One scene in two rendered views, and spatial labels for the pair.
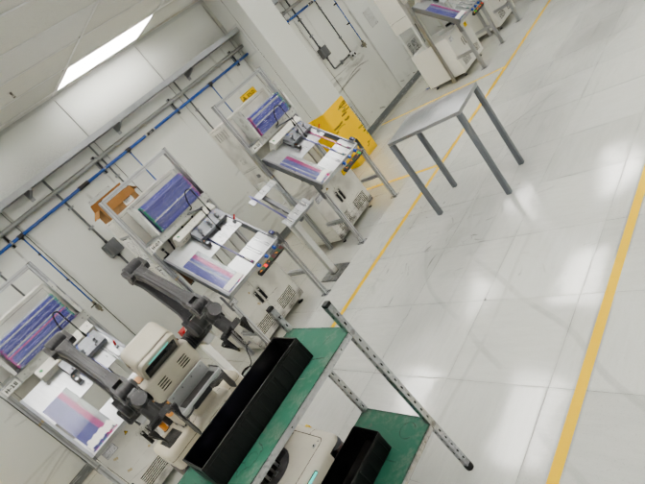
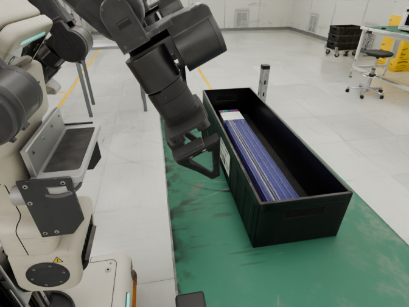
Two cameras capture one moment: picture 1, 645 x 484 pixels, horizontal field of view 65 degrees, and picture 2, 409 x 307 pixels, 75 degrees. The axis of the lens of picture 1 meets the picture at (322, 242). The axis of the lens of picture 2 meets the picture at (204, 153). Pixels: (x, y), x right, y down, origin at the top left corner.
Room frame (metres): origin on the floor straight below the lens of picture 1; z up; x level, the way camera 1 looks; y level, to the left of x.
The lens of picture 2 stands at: (1.58, 1.22, 1.37)
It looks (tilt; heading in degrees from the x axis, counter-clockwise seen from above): 33 degrees down; 293
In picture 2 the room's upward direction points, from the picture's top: straight up
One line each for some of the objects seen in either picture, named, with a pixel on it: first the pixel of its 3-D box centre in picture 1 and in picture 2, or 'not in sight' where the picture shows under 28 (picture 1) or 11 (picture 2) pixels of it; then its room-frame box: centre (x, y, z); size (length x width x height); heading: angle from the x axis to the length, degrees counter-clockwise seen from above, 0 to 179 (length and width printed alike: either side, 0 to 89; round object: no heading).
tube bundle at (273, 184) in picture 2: not in sight; (250, 151); (1.71, 0.61, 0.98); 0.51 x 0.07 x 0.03; 123
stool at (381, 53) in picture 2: not in sight; (370, 73); (0.90, -3.18, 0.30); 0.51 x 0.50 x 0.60; 80
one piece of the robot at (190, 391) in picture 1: (201, 394); (62, 164); (2.11, 0.87, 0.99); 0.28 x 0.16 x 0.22; 123
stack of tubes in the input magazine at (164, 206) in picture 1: (169, 202); not in sight; (4.54, 0.81, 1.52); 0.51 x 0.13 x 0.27; 124
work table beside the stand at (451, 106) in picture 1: (456, 153); (113, 77); (3.90, -1.32, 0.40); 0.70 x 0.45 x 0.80; 39
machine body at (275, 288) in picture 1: (249, 302); not in sight; (4.61, 0.92, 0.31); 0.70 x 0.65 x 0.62; 124
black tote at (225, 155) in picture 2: (250, 405); (251, 142); (1.71, 0.61, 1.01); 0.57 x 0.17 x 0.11; 123
